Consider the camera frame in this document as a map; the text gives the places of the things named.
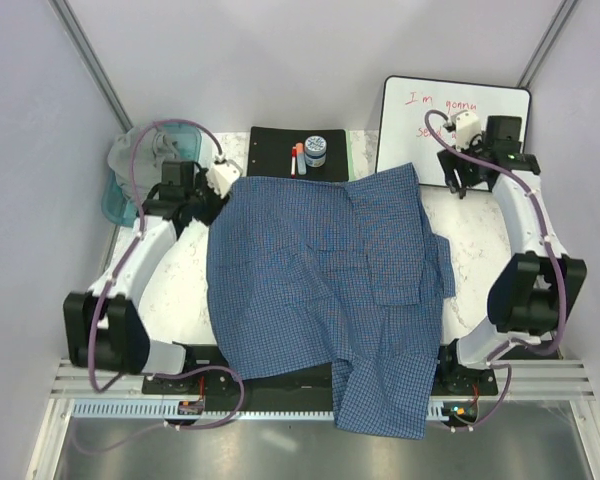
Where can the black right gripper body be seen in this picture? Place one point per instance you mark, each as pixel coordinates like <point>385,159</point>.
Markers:
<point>449,159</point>

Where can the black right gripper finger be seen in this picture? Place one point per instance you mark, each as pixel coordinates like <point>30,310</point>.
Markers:
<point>451,180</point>
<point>463,180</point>

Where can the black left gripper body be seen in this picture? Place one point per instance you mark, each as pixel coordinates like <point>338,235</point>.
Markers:
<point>206,204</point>

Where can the blue checkered long sleeve shirt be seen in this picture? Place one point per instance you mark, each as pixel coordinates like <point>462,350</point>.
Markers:
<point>303,273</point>

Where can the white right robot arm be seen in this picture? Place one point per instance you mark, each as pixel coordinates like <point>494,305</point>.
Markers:
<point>529,303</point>

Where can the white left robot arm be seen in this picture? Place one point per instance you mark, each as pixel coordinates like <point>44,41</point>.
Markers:
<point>103,326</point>

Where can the grey crumpled shirt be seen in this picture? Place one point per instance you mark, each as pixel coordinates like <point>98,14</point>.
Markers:
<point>155,147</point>

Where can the black clipboard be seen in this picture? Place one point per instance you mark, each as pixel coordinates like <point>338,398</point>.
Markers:
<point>270,151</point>

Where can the teal plastic bin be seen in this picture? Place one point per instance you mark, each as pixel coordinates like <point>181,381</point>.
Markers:
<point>122,211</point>

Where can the red marker pen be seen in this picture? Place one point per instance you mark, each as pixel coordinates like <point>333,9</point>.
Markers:
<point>293,168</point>

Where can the blue lidded small jar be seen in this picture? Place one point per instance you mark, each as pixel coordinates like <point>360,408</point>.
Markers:
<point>315,148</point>

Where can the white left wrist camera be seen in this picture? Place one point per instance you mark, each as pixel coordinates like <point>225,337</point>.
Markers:
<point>221,175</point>

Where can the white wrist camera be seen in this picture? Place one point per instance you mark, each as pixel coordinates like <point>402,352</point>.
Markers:
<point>221,175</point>
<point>467,126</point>

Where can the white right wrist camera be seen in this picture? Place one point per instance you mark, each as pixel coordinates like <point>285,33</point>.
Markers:
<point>467,126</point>

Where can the white whiteboard black frame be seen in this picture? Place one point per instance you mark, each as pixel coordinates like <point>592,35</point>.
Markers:
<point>403,135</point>

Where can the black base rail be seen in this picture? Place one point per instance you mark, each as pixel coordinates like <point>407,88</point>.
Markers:
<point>310,389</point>

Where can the aluminium extrusion frame rail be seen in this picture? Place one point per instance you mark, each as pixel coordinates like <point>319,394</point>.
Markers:
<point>532,380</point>

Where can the white slotted cable duct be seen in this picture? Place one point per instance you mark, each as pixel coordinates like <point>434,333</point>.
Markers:
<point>178,410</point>

